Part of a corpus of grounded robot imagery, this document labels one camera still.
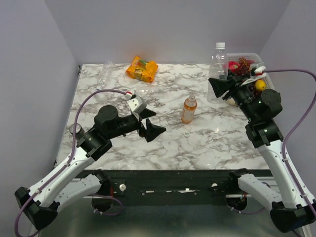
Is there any yellow lemon upper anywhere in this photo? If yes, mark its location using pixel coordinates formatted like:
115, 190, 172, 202
254, 79, 266, 91

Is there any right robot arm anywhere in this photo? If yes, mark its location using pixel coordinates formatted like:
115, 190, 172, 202
208, 77, 316, 233

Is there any black yellow drink can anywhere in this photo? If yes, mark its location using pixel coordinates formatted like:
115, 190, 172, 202
69, 123, 85, 147

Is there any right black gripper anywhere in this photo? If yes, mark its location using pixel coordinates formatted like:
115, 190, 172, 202
208, 72, 258, 121

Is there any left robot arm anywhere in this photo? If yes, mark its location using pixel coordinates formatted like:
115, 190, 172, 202
14, 105, 166, 231

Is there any white plastic basket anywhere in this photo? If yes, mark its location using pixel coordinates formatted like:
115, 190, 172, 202
227, 53, 275, 89

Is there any orange snack bag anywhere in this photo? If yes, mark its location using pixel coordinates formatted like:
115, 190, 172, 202
125, 56, 158, 83

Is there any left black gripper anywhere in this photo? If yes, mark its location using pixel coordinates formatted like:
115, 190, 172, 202
108, 108, 167, 142

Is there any clear bottle blue cap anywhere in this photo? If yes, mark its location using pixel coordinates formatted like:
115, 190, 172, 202
96, 61, 114, 90

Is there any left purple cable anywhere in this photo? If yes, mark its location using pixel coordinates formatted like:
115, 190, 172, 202
13, 89, 133, 237

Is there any red apple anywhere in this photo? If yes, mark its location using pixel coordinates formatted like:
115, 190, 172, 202
228, 61, 240, 72

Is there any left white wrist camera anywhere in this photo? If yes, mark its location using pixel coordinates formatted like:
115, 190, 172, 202
127, 95, 147, 114

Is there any orange juice bottle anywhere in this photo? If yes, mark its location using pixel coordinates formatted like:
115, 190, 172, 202
181, 94, 198, 124

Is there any dark red grape bunch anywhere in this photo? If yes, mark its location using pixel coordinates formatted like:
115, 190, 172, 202
233, 57, 259, 97

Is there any black base frame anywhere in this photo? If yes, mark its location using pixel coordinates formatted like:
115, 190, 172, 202
99, 170, 243, 207

